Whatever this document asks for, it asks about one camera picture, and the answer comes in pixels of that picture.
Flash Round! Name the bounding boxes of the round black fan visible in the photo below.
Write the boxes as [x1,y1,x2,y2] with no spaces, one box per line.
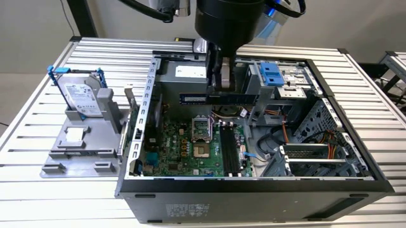
[214,104,242,118]

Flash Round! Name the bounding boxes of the silver CPU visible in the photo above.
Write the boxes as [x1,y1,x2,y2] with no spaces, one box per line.
[64,128,85,142]

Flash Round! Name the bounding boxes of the CPU socket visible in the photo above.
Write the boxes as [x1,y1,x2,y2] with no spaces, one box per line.
[192,141,212,160]

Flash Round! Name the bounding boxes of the blue expansion slot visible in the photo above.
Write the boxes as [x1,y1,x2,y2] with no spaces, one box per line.
[145,152,159,166]

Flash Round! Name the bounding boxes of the hard disk in blue carrier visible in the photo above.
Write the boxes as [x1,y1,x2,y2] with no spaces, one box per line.
[47,65,107,122]

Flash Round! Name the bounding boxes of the grey metal disk bay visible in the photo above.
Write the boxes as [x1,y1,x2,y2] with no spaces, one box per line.
[263,133,372,178]

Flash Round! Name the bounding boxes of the thick black camera cable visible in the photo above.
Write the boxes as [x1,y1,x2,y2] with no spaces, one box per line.
[119,0,175,24]

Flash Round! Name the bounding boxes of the black PC case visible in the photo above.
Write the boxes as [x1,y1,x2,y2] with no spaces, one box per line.
[113,49,395,225]

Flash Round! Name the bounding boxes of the black wire loop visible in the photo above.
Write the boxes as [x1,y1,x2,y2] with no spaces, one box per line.
[255,132,283,163]

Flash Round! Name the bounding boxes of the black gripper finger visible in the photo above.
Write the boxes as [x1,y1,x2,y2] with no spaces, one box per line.
[206,44,238,105]

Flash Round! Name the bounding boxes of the metal socket cover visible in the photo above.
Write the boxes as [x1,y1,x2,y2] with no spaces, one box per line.
[191,114,212,143]

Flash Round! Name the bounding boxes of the black RAM slot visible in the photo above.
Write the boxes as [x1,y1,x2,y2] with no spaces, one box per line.
[220,122,231,177]
[228,122,239,177]
[231,122,242,177]
[224,122,235,177]

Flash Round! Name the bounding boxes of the grey parts rack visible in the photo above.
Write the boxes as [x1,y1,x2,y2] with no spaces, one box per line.
[39,89,132,179]

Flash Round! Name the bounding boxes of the black cable with blue plug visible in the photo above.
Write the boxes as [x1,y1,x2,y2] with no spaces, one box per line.
[266,0,308,19]

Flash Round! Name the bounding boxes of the metal slat side table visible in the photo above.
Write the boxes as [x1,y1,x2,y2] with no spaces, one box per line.
[379,50,406,83]

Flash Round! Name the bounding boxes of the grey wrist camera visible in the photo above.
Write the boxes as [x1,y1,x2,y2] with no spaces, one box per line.
[148,0,191,18]

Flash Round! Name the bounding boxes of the green motherboard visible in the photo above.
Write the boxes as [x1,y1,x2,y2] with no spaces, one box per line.
[140,99,255,178]

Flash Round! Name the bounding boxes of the blue RAM stick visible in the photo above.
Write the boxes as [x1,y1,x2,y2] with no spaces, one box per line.
[179,92,258,105]

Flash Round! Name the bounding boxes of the orange wire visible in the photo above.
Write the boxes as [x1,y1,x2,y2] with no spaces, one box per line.
[266,108,290,146]

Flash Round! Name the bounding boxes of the green graphics card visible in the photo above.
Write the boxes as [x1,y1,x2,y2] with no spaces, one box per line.
[117,83,140,157]

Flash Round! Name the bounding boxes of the red yellow wire bundle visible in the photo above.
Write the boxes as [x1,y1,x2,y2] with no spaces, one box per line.
[316,130,339,160]

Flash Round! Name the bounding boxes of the black post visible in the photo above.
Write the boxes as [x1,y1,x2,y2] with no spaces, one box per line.
[64,0,99,38]

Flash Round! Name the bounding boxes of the blue plastic drive latch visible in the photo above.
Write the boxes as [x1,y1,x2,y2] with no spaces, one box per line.
[259,62,283,86]

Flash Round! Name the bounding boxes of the grey power supply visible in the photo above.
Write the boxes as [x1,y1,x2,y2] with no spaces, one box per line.
[155,60,218,119]

